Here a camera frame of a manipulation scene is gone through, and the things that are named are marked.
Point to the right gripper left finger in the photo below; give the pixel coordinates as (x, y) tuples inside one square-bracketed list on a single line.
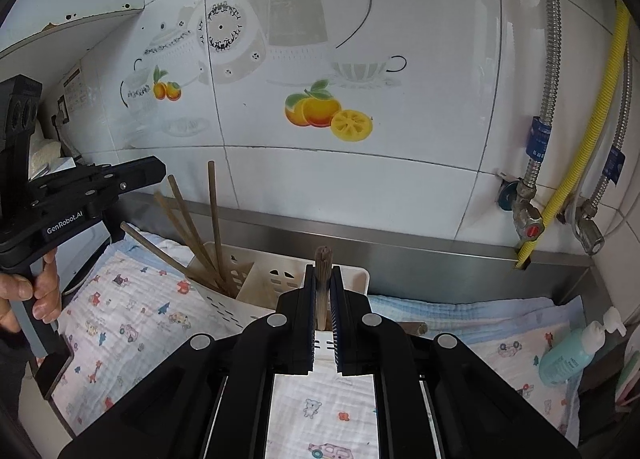
[(284, 340)]

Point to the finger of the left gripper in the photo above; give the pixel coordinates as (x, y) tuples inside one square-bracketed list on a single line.
[(139, 173)]

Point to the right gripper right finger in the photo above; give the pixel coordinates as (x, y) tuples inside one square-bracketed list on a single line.
[(365, 343)]

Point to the brown wooden chopstick two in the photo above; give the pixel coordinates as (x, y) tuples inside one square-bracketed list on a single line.
[(212, 275)]

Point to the brown wooden chopstick seven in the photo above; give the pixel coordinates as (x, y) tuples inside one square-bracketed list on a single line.
[(414, 328)]

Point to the brown wooden chopstick three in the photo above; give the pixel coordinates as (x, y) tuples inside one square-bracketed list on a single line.
[(195, 229)]

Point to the brown wooden chopstick nine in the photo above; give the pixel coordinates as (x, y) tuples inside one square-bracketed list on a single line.
[(323, 263)]

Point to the brown wooden chopstick one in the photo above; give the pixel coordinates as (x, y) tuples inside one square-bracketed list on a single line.
[(192, 275)]

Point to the brown wooden chopstick four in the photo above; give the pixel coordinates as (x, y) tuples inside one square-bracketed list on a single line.
[(214, 215)]

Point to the person's left hand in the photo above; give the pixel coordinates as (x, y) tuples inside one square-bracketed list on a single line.
[(45, 290)]

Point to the cream plastic utensil holder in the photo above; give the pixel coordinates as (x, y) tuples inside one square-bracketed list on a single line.
[(259, 279)]

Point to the light blue towel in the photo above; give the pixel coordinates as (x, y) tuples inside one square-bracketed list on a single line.
[(143, 290)]

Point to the printed white cotton cloth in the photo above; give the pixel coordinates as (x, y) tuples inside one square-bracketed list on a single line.
[(448, 403)]

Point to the teal soap pump bottle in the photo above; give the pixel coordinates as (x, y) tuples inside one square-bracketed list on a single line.
[(576, 351)]

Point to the chrome angle valve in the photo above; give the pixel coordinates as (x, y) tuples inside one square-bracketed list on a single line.
[(586, 230)]

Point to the black wall socket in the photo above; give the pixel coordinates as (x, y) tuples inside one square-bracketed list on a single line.
[(62, 115)]

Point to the red handle water valve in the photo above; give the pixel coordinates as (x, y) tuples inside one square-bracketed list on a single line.
[(516, 197)]

